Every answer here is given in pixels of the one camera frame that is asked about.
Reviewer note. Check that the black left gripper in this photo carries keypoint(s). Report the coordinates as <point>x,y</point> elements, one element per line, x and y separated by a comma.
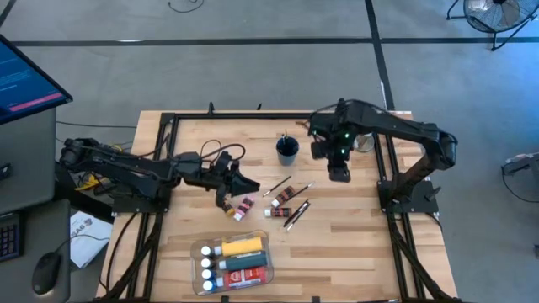
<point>210,177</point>

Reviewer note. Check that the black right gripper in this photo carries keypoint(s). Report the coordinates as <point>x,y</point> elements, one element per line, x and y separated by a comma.
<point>337,153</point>

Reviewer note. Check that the small pink paint bottle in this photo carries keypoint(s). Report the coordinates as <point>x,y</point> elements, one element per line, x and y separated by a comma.
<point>244,208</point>

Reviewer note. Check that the black makeup pencil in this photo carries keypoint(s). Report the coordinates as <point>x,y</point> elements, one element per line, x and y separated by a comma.
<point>300,192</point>

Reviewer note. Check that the dark blue cup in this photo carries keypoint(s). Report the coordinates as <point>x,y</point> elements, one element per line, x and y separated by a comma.
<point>287,153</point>

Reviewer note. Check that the large yellow paint bottle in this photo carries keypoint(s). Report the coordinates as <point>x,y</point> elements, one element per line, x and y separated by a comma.
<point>242,246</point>

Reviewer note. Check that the large grey paint bottle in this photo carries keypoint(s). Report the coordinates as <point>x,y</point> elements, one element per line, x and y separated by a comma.
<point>244,261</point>

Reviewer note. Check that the clear plastic bin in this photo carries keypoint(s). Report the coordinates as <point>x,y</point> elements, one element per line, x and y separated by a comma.
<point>193,252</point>

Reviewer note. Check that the large red paint bottle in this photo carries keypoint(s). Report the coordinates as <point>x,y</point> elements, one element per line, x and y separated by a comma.
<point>244,278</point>

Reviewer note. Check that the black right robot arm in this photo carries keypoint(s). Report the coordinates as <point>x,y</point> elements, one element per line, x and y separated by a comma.
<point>400,126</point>

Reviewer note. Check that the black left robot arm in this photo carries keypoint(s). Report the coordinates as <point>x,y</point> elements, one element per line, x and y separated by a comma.
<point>126,168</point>

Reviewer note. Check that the white paper booklet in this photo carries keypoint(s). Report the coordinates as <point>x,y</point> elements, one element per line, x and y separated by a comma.
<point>90,244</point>

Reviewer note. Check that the grey floor equipment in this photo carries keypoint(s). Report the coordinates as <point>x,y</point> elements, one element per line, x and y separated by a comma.
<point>520,164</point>

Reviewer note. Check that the grey desk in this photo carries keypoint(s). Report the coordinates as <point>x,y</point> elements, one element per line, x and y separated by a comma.
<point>29,168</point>

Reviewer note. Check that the black computer mouse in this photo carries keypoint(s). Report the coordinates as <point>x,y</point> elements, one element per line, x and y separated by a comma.
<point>45,273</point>

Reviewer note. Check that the black floor fan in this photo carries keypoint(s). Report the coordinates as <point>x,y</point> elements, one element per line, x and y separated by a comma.
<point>497,14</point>

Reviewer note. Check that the small black desk device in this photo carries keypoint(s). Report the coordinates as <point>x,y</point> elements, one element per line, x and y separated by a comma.
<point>5,172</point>

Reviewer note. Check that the black keyboard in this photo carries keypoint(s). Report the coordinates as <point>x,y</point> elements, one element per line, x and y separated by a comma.
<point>9,240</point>

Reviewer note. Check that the computer monitor blue screen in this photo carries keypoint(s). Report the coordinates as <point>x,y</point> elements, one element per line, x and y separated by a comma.
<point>25,84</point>

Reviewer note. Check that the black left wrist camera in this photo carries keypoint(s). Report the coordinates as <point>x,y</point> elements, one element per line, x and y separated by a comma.
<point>224,160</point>

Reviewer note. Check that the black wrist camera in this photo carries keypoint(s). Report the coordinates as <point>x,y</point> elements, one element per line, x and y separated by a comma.
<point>224,160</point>
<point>318,149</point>

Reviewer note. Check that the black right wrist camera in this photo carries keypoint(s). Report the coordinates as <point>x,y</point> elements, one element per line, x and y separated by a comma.
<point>318,149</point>

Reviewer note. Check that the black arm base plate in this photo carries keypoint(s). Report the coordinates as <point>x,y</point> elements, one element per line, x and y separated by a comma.
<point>425,206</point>
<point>122,208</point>

